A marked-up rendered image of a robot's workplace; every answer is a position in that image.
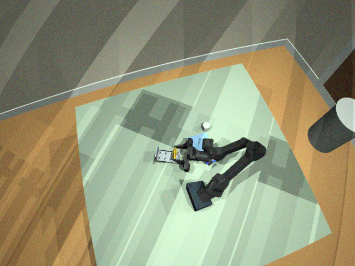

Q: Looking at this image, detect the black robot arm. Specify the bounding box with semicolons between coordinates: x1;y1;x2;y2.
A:
187;137;266;203

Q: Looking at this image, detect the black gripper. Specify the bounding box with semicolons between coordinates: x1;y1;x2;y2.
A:
173;138;201;172

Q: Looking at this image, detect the dark grey cylinder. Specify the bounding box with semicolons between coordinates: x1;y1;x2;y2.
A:
202;122;210;132

